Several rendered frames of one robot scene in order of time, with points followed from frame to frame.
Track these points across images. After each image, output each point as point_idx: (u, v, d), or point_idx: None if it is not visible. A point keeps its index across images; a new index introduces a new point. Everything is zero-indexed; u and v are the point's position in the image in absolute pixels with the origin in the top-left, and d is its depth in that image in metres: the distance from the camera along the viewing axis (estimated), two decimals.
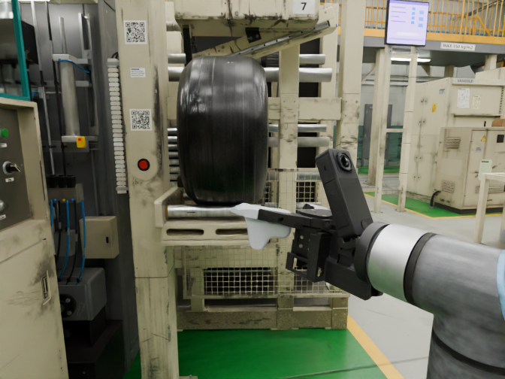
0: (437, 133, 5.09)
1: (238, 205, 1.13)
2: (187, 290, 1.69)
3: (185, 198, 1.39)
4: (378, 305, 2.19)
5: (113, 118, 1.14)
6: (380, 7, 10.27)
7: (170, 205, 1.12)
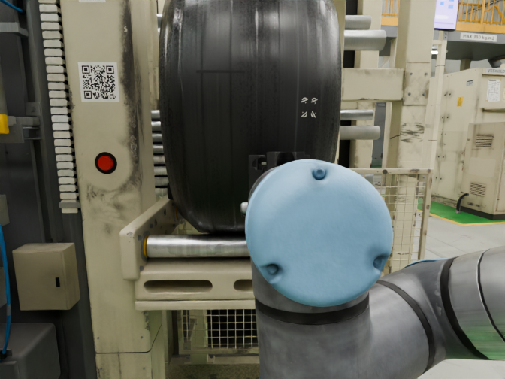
0: (464, 130, 4.59)
1: None
2: (185, 343, 1.19)
3: None
4: None
5: (49, 80, 0.64)
6: None
7: None
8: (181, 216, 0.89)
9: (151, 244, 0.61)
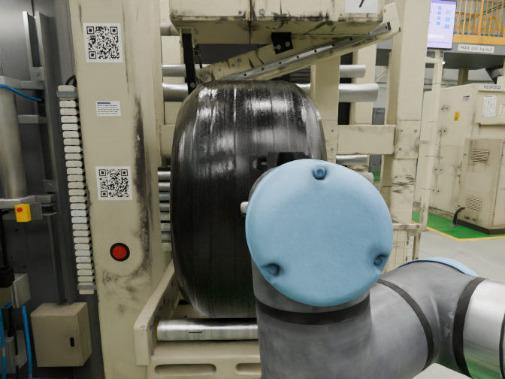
0: (461, 144, 4.66)
1: None
2: None
3: None
4: (425, 376, 1.76)
5: (70, 180, 0.71)
6: None
7: (163, 319, 0.70)
8: None
9: None
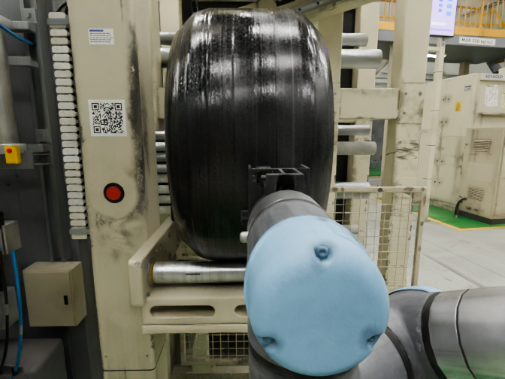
0: (462, 134, 4.62)
1: None
2: (187, 354, 1.23)
3: None
4: None
5: (61, 116, 0.67)
6: (389, 1, 9.80)
7: (158, 262, 0.67)
8: None
9: None
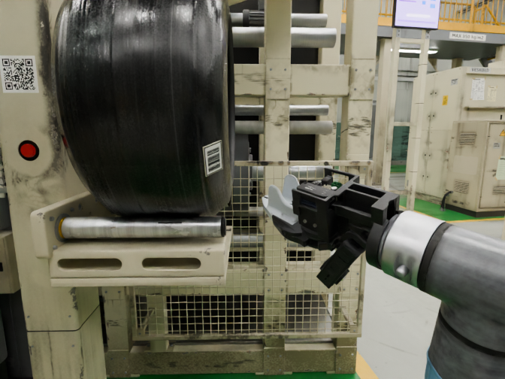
0: (449, 128, 4.63)
1: (182, 227, 0.66)
2: (138, 329, 1.23)
3: None
4: (394, 337, 1.73)
5: None
6: None
7: (65, 225, 0.66)
8: None
9: None
